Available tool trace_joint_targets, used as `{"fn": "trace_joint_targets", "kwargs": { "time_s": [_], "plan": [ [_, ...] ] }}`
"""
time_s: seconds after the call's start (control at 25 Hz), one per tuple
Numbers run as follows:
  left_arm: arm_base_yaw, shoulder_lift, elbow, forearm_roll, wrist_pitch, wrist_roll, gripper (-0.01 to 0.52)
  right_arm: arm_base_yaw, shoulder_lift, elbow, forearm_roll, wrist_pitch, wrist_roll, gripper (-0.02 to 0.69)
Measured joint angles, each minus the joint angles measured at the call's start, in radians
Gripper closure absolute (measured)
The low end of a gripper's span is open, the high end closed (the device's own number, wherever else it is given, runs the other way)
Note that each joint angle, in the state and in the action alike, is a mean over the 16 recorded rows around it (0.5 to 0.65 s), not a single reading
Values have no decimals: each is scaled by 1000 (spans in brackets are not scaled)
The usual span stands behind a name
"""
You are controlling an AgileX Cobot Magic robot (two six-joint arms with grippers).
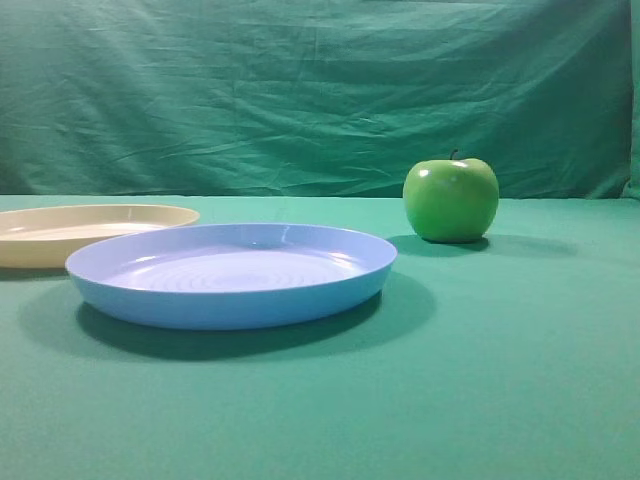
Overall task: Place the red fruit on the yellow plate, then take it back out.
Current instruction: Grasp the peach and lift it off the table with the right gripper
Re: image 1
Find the blue plastic plate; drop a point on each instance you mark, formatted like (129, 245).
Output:
(234, 276)

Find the yellow plastic plate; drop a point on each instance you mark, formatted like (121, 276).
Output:
(43, 238)

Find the green apple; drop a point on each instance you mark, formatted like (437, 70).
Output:
(451, 200)

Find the green table cloth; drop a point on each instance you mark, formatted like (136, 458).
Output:
(516, 358)

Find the green backdrop cloth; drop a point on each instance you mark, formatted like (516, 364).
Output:
(317, 98)

